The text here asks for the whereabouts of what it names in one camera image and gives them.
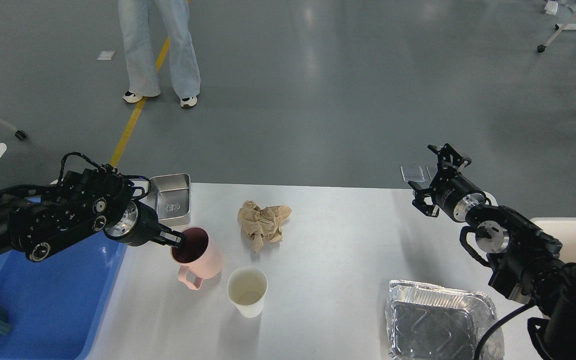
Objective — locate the square stainless steel container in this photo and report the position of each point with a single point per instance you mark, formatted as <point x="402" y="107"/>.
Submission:
<point x="170" y="197"/>

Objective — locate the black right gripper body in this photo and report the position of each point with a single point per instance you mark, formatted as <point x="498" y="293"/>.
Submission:
<point x="456" y="196"/>

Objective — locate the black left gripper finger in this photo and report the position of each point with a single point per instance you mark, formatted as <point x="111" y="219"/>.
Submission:
<point x="170" y="243"/>
<point x="169" y="235"/>

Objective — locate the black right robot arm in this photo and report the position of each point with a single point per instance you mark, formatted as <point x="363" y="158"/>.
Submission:
<point x="524" y="260"/>

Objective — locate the person in blue jeans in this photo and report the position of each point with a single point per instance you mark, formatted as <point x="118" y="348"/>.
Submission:
<point x="143" y="82"/>

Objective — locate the aluminium foil tray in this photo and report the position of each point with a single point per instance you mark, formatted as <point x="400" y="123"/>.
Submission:
<point x="431" y="322"/>

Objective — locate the crumpled brown paper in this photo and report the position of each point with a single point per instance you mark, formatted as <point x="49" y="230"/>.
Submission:
<point x="263" y="225"/>

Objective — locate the white paper cup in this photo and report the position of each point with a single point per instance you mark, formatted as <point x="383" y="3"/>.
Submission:
<point x="246" y="289"/>

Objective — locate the blue plastic tray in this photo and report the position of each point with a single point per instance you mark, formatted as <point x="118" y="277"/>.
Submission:
<point x="56" y="306"/>

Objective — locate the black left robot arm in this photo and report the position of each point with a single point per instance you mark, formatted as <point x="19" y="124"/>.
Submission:
<point x="41" y="221"/>

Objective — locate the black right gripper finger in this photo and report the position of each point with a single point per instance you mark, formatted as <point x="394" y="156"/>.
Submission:
<point x="450" y="163"/>
<point x="420" y="195"/>

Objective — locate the pink mug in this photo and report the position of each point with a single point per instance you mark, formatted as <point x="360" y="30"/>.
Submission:
<point x="199" y="258"/>

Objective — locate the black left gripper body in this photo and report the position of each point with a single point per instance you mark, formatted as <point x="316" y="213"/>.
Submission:
<point x="138" y="225"/>

